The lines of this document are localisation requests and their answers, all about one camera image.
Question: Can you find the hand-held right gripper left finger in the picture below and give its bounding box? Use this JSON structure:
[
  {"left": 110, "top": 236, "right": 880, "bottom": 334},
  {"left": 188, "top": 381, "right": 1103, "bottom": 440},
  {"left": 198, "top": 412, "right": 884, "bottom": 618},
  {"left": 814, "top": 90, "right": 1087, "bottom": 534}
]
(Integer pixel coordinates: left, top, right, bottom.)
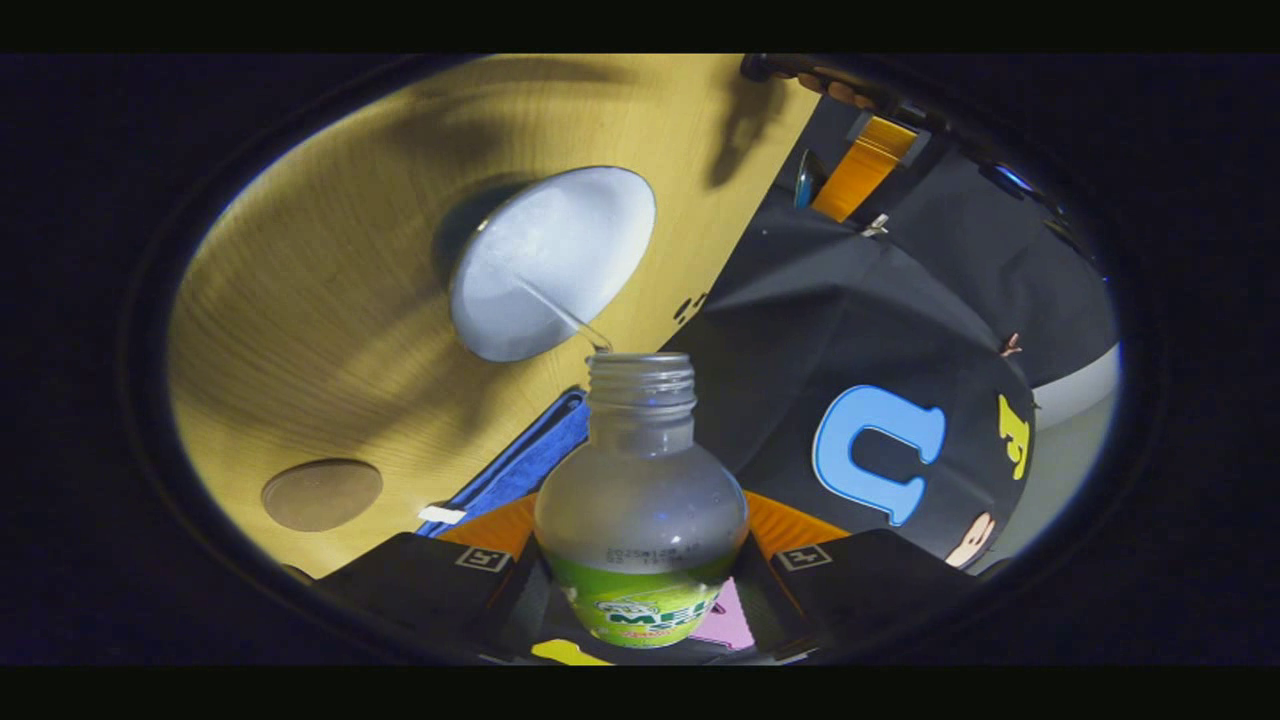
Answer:
[{"left": 315, "top": 492, "right": 563, "bottom": 663}]

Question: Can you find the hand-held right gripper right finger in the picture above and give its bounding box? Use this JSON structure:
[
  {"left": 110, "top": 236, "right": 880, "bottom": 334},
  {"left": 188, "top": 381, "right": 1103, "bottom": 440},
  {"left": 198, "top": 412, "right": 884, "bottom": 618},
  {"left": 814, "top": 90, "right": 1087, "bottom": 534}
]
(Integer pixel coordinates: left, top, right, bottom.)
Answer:
[{"left": 725, "top": 490, "right": 976, "bottom": 661}]

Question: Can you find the round brown coaster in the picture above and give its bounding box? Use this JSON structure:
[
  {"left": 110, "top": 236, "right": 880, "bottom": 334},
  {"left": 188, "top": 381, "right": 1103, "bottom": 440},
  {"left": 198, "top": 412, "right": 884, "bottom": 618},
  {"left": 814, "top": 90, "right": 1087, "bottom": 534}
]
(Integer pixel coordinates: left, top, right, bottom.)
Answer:
[{"left": 261, "top": 459, "right": 384, "bottom": 533}]

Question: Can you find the silver green-label water bottle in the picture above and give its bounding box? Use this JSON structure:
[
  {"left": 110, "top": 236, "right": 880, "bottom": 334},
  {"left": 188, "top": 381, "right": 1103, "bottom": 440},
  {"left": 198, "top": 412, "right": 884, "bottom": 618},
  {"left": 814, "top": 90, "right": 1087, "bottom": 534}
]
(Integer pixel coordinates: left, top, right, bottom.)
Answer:
[{"left": 533, "top": 352, "right": 749, "bottom": 649}]

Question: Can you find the clear water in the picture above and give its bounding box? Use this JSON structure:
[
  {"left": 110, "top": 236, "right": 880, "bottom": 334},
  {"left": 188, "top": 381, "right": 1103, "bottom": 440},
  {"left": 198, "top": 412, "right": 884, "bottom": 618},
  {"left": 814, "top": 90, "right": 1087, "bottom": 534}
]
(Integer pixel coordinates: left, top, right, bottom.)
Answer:
[{"left": 515, "top": 275, "right": 613, "bottom": 353}]

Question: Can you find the teal white-lined teacup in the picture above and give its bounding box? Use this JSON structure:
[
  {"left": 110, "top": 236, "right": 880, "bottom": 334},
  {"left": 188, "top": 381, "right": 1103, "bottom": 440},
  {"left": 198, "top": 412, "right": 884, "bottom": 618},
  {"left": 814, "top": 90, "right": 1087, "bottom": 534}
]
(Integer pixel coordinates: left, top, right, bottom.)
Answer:
[{"left": 432, "top": 165, "right": 658, "bottom": 364}]

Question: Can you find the black backdrop cloth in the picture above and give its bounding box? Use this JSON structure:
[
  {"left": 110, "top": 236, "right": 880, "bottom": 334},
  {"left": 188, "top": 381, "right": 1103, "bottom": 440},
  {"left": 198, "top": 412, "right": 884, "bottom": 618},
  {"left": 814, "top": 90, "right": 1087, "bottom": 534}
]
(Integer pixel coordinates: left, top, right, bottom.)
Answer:
[{"left": 530, "top": 95, "right": 1119, "bottom": 666}]

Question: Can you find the blue folded towel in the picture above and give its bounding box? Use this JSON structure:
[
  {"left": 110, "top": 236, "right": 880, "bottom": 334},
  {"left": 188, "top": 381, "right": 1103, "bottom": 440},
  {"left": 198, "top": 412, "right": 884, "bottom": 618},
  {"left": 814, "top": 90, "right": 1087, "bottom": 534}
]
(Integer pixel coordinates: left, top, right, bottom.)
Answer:
[{"left": 415, "top": 388, "right": 591, "bottom": 538}]

